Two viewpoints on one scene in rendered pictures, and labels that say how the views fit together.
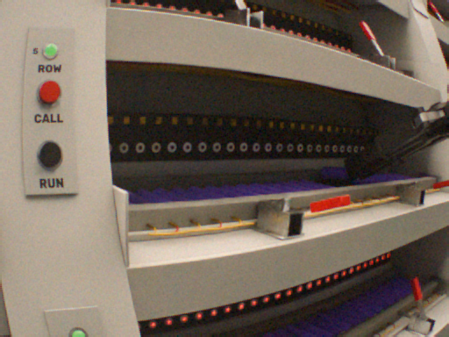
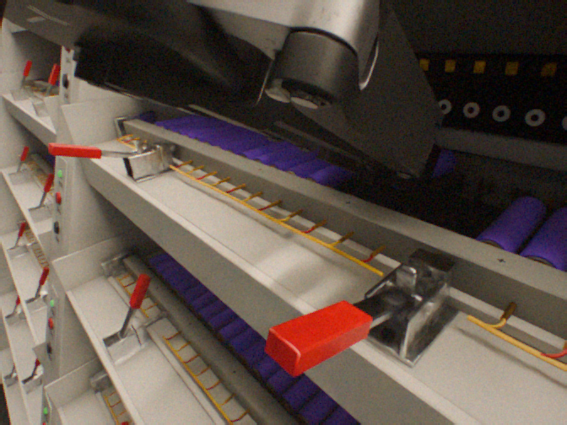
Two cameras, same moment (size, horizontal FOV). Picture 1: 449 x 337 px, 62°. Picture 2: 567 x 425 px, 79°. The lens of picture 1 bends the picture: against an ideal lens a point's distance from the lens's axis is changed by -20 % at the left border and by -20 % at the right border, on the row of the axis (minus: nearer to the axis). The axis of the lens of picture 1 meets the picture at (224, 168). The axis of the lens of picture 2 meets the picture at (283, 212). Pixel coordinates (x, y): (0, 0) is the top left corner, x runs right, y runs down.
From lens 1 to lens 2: 0.61 m
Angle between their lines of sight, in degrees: 83
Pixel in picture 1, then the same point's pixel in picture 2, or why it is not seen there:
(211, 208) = (152, 136)
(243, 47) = not seen: outside the picture
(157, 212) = (133, 128)
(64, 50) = not seen: hidden behind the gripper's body
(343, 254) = (163, 235)
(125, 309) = (72, 169)
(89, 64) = not seen: hidden behind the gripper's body
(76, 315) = (62, 163)
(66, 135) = (71, 71)
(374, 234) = (197, 252)
